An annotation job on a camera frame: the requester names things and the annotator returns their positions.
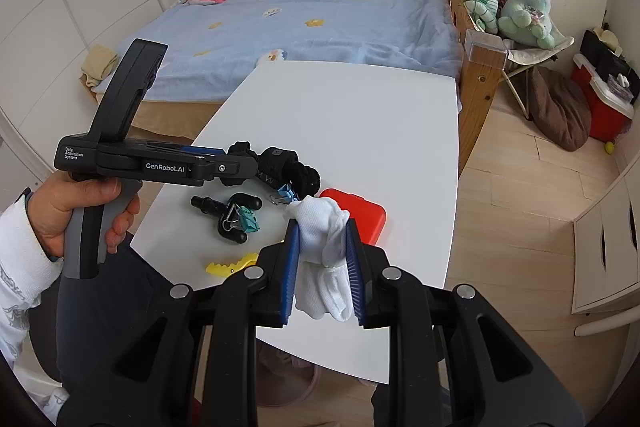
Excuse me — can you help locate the red cooler box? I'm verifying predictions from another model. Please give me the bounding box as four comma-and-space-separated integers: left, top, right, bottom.
571, 53, 638, 142

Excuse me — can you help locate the white table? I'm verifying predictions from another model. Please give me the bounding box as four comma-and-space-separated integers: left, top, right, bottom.
130, 59, 461, 385

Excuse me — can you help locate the black plastic handle tool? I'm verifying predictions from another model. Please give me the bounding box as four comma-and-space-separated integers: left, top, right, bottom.
190, 192, 263, 247

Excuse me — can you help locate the mint green plush toy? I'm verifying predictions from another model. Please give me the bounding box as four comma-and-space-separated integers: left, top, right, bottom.
497, 0, 556, 50

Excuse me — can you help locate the white folding chair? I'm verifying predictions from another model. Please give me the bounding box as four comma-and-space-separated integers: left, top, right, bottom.
495, 32, 576, 120

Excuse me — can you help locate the white sock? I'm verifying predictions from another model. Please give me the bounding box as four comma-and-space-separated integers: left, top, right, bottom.
289, 198, 357, 322

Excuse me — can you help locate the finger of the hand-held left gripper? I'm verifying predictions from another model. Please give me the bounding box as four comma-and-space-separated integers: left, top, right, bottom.
204, 155, 261, 188
181, 145, 231, 158

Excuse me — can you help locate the beige folded cloth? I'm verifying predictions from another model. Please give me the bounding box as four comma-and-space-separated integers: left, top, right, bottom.
81, 46, 121, 88

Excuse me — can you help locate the wooden bed frame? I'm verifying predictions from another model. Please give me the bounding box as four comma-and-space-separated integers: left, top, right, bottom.
437, 0, 508, 180

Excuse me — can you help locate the red plastic box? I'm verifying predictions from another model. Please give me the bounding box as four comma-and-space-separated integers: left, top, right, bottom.
318, 188, 388, 248

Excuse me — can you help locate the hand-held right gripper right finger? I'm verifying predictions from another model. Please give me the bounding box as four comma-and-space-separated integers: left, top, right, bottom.
345, 218, 586, 427

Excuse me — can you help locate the white drawer cabinet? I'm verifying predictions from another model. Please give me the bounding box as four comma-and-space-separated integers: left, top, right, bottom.
571, 162, 640, 315

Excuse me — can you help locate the pink plastic basin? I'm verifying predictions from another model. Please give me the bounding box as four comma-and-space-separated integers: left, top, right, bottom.
255, 339, 373, 427

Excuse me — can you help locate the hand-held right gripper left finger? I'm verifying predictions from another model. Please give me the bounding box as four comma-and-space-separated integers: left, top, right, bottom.
57, 218, 301, 427

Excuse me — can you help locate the person's left forearm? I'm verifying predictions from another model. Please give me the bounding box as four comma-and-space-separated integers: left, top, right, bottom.
0, 189, 66, 408

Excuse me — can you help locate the brown beanbag cushion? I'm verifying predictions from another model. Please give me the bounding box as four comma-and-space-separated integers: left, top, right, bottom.
529, 66, 592, 152

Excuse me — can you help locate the yellow toothed clip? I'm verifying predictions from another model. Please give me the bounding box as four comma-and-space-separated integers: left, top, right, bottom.
206, 252, 258, 279

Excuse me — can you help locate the bed with blue sheet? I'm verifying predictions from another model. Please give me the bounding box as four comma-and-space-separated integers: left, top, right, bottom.
80, 0, 463, 102

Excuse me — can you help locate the clear plastic corner guard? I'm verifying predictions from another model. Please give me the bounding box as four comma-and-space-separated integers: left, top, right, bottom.
464, 29, 508, 65

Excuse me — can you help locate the black bag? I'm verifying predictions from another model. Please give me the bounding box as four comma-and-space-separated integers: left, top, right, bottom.
580, 29, 640, 82

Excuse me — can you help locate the green binder clip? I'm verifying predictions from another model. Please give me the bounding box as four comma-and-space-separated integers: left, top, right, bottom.
222, 203, 259, 235

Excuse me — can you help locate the black sock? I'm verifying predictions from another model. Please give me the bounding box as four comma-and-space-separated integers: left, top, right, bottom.
227, 139, 322, 204

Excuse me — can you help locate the blue binder clip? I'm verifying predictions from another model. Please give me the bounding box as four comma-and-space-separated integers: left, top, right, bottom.
270, 187, 301, 208

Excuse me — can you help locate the person's left hand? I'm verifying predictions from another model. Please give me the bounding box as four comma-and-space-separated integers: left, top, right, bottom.
27, 172, 142, 260

